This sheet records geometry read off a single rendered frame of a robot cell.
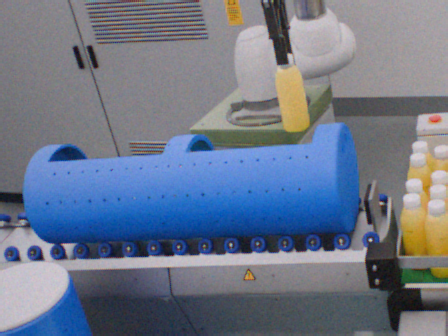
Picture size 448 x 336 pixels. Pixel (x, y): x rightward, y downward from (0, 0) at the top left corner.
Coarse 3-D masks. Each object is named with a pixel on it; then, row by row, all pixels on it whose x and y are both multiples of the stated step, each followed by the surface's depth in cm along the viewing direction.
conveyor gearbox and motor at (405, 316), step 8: (408, 312) 186; (416, 312) 185; (424, 312) 185; (432, 312) 184; (440, 312) 183; (400, 320) 184; (408, 320) 183; (416, 320) 182; (424, 320) 182; (432, 320) 181; (440, 320) 181; (400, 328) 181; (408, 328) 181; (416, 328) 180; (424, 328) 180; (432, 328) 179; (440, 328) 179
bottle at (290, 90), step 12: (276, 72) 191; (288, 72) 189; (276, 84) 192; (288, 84) 190; (300, 84) 191; (288, 96) 191; (300, 96) 192; (288, 108) 193; (300, 108) 193; (288, 120) 194; (300, 120) 194
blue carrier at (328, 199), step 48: (192, 144) 207; (336, 144) 191; (48, 192) 210; (96, 192) 206; (144, 192) 202; (192, 192) 199; (240, 192) 195; (288, 192) 192; (336, 192) 189; (48, 240) 219; (96, 240) 216; (144, 240) 215
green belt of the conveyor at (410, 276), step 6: (402, 252) 201; (402, 270) 195; (408, 270) 194; (414, 270) 193; (420, 270) 193; (426, 270) 192; (402, 276) 192; (408, 276) 191; (414, 276) 191; (420, 276) 191; (426, 276) 190; (432, 276) 190; (402, 282) 190; (408, 282) 189; (414, 282) 189; (420, 282) 188; (426, 282) 188; (432, 282) 188; (438, 282) 187; (444, 282) 187
